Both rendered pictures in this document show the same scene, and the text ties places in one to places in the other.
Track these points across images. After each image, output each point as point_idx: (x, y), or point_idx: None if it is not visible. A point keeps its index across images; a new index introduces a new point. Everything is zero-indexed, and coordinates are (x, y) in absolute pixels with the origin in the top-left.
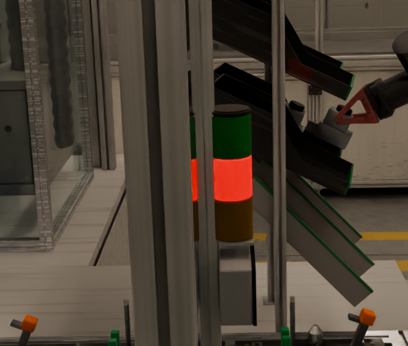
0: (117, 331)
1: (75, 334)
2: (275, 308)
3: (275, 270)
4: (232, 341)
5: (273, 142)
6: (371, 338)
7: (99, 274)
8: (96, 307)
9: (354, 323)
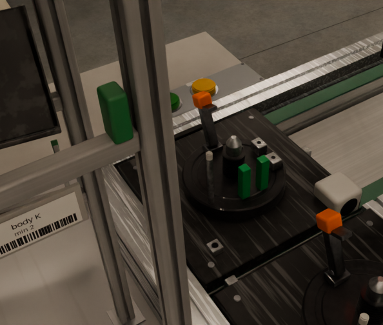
0: None
1: None
2: (118, 260)
3: (112, 219)
4: (196, 298)
5: (71, 39)
6: (124, 171)
7: None
8: None
9: None
